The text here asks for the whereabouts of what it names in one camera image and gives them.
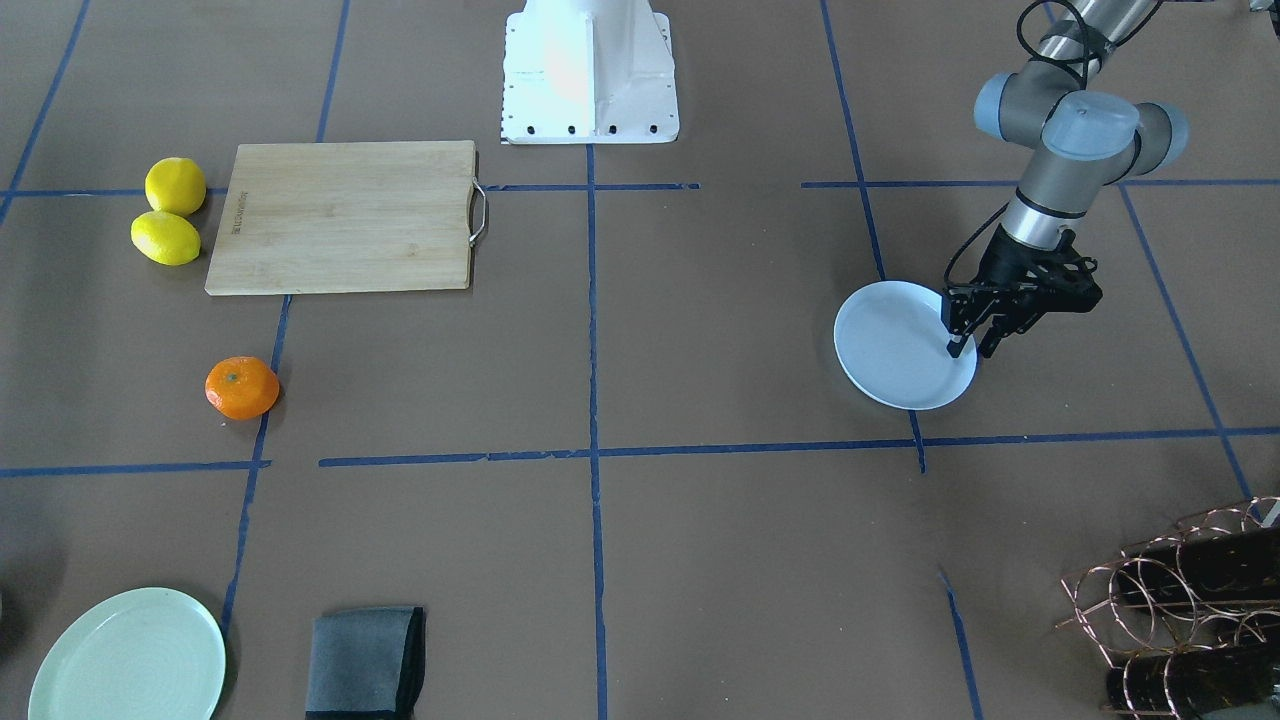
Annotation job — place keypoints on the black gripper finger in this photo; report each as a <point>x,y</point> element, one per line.
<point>997,331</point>
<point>957,339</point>

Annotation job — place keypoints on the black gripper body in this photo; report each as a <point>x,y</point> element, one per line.
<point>1008,262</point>

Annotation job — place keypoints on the light blue plate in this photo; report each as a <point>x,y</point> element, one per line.
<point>891,341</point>

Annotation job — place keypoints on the orange fruit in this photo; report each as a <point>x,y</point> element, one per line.
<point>242,387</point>

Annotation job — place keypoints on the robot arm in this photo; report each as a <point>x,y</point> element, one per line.
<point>1081,141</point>

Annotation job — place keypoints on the light green plate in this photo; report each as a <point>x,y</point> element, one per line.
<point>149,653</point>

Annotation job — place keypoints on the dark wine bottle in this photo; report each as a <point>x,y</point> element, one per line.
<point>1226,683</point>
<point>1231,572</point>

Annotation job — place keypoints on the wooden cutting board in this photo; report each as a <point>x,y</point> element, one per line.
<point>356,217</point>

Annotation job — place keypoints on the folded grey cloth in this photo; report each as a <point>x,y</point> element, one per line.
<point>367,663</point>

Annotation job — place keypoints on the lower yellow lemon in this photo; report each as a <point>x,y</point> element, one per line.
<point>165,238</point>

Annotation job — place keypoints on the yellow lemon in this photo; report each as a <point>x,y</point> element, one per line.
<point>175,185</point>
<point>165,238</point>

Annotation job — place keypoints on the upper yellow lemon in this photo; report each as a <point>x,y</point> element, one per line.
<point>175,185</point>

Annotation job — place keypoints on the copper wire bottle rack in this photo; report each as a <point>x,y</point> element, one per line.
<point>1187,621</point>

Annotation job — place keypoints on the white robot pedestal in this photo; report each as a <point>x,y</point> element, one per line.
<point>588,72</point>

